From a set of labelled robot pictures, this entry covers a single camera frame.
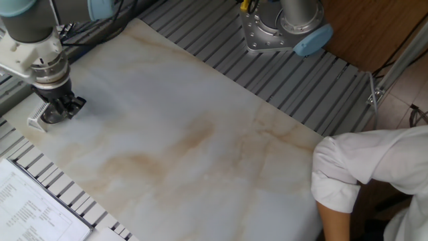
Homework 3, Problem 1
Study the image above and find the grey aluminium profile bar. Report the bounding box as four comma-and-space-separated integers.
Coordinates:
0, 75, 38, 116

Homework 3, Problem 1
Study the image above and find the printed paper sheet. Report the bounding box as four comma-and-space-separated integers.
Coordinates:
0, 159, 94, 241

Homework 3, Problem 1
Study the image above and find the bare forearm of person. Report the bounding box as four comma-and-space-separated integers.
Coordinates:
316, 200, 352, 241

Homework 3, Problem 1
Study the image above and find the silver wrist flange ring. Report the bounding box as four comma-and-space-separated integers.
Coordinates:
31, 53, 72, 90

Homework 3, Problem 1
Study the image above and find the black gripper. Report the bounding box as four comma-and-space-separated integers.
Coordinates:
31, 78, 87, 120

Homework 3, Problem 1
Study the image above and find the aluminium frame post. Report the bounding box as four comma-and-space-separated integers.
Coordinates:
366, 19, 428, 105

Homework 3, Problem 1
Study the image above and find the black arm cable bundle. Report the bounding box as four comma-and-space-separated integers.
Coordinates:
58, 0, 140, 47

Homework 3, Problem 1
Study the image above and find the marble pattern board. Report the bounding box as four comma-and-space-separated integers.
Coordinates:
1, 18, 324, 241

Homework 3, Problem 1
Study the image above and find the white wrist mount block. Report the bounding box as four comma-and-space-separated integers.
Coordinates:
0, 28, 65, 84

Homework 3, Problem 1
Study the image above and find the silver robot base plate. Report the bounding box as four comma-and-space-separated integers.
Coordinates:
239, 0, 304, 53

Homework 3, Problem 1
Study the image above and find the small round steel plate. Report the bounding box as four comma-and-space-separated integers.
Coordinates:
40, 102, 70, 125

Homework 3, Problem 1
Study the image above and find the white perforated bracket stand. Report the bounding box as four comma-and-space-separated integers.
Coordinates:
27, 101, 51, 133

